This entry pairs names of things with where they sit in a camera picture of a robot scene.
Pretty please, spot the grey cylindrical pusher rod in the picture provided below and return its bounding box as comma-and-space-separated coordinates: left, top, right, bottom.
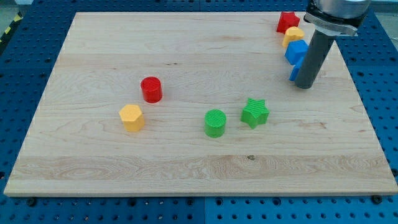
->
294, 30, 335, 89

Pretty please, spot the blue triangle block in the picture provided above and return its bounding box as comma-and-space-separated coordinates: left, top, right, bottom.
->
289, 57, 304, 81

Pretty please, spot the blue cube block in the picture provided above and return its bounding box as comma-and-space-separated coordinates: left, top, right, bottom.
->
285, 40, 308, 65

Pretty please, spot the yellow heart block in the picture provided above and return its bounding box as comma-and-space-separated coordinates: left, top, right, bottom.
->
282, 26, 305, 48

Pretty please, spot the red star block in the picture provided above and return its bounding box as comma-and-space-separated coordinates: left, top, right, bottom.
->
276, 12, 300, 34

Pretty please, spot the green star block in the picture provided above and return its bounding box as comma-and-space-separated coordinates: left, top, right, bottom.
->
241, 98, 270, 129

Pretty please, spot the green cylinder block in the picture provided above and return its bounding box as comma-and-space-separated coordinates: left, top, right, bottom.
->
204, 109, 226, 138

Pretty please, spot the red cylinder block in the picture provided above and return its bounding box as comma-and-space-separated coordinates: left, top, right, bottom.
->
141, 77, 163, 103

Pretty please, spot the wooden board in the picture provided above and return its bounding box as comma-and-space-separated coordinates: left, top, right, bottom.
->
4, 12, 397, 197

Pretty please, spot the yellow hexagon block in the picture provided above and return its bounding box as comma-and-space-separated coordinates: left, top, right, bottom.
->
119, 105, 145, 132

